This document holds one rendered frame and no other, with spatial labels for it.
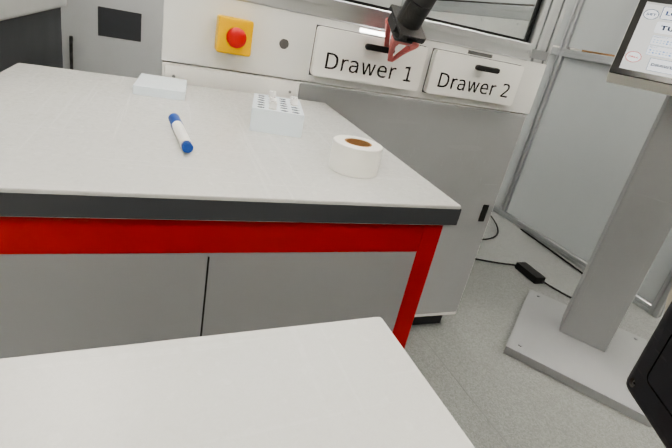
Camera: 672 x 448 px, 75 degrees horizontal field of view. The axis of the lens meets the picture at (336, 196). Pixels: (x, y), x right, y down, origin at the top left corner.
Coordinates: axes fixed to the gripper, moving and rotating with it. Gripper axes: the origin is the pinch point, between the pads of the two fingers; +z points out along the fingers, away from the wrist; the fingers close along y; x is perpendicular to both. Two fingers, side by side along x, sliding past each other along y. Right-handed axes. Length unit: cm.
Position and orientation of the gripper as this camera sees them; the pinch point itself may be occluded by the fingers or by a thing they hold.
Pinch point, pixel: (389, 53)
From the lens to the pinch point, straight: 109.9
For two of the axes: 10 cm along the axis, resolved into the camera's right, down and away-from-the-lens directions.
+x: -9.2, -0.4, -3.9
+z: -3.6, 5.2, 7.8
